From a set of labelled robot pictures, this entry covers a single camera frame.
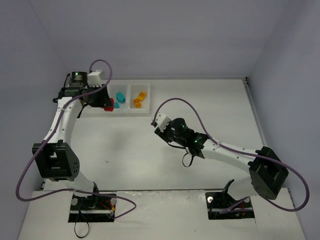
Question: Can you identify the cyan lego brick stack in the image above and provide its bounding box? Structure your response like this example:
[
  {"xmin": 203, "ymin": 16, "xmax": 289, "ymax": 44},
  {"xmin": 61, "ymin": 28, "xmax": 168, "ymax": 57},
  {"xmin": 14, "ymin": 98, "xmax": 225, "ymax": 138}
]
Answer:
[{"xmin": 114, "ymin": 102, "xmax": 120, "ymax": 109}]

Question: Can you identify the yellow round lego brick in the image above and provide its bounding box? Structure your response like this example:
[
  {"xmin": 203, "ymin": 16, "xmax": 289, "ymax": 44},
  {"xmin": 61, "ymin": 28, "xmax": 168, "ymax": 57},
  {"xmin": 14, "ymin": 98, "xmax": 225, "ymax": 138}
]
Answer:
[{"xmin": 138, "ymin": 92, "xmax": 147, "ymax": 102}]

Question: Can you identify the yellow black striped lego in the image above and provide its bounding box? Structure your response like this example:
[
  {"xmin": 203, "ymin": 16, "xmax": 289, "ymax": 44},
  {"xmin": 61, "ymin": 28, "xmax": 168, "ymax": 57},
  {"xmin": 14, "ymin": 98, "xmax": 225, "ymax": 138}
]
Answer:
[{"xmin": 132, "ymin": 98, "xmax": 142, "ymax": 109}]

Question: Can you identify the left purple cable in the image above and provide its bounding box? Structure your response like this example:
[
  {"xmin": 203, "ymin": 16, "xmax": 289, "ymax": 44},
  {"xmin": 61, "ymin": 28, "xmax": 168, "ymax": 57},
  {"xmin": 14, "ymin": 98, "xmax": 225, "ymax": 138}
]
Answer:
[{"xmin": 15, "ymin": 59, "xmax": 137, "ymax": 220}]

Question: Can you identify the cyan round lego brick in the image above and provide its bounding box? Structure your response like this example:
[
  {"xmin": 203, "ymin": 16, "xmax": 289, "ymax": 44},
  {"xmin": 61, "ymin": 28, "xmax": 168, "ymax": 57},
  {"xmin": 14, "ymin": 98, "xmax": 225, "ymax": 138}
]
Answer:
[{"xmin": 115, "ymin": 92, "xmax": 126, "ymax": 104}]

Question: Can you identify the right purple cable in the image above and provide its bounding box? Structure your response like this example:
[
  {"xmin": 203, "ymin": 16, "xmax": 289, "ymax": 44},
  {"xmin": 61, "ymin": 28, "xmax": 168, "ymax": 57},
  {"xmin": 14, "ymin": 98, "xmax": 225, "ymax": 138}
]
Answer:
[{"xmin": 152, "ymin": 97, "xmax": 310, "ymax": 214}]

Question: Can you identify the black cable loop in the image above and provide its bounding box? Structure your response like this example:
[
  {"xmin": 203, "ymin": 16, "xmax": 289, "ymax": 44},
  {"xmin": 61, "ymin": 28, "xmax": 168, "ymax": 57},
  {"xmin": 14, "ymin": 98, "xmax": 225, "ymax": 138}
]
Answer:
[{"xmin": 73, "ymin": 209, "xmax": 90, "ymax": 238}]

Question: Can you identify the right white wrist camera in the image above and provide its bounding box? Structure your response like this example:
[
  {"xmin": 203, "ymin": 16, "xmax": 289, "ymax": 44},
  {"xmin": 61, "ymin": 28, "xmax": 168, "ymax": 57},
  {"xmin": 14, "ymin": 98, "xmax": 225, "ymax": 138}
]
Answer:
[{"xmin": 151, "ymin": 112, "xmax": 171, "ymax": 133}]

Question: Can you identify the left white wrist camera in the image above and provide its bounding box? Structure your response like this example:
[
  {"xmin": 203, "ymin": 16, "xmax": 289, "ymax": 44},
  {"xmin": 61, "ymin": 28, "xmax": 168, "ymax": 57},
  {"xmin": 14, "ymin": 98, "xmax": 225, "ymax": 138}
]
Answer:
[{"xmin": 87, "ymin": 70, "xmax": 104, "ymax": 88}]

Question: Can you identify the red round lego brick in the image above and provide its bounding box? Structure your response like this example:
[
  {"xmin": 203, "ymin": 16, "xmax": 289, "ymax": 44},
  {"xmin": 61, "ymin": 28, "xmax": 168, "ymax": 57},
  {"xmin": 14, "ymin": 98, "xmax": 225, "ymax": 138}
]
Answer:
[{"xmin": 103, "ymin": 98, "xmax": 115, "ymax": 112}]

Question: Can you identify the purple cable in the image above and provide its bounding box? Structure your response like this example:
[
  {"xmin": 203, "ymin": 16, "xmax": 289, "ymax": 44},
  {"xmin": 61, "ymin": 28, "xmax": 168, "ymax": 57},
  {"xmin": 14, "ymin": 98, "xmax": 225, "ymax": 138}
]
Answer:
[
  {"xmin": 152, "ymin": 97, "xmax": 310, "ymax": 214},
  {"xmin": 15, "ymin": 59, "xmax": 137, "ymax": 220}
]

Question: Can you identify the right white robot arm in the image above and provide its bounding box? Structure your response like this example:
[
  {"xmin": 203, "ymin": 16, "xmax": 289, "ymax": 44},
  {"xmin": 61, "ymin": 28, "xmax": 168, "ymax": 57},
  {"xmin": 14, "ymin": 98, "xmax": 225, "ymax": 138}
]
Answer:
[{"xmin": 152, "ymin": 114, "xmax": 289, "ymax": 200}]

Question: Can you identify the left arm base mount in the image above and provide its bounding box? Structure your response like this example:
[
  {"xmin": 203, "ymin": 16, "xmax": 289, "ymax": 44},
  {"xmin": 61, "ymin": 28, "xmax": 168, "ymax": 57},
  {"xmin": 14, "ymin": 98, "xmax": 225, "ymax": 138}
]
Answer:
[{"xmin": 68, "ymin": 193, "xmax": 117, "ymax": 223}]

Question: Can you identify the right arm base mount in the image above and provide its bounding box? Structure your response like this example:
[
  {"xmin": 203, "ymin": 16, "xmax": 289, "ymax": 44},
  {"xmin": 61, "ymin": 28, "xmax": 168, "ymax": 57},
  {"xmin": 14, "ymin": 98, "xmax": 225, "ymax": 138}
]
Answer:
[{"xmin": 205, "ymin": 191, "xmax": 255, "ymax": 220}]

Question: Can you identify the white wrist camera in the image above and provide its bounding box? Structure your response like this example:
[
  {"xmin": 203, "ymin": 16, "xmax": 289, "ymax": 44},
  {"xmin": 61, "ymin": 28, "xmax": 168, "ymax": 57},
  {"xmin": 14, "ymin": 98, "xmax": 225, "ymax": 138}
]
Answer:
[
  {"xmin": 151, "ymin": 112, "xmax": 171, "ymax": 133},
  {"xmin": 87, "ymin": 70, "xmax": 104, "ymax": 88}
]

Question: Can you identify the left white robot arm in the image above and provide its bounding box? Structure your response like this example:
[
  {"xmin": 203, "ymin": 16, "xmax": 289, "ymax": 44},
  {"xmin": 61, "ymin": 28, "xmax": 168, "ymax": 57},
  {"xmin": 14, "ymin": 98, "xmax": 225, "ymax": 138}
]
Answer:
[{"xmin": 32, "ymin": 70, "xmax": 113, "ymax": 198}]

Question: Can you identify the clear plastic sorting tray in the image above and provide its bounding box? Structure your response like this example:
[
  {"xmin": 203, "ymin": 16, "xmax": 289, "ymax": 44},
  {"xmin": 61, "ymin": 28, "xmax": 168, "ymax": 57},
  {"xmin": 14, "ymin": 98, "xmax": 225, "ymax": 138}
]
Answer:
[{"xmin": 81, "ymin": 83, "xmax": 151, "ymax": 117}]

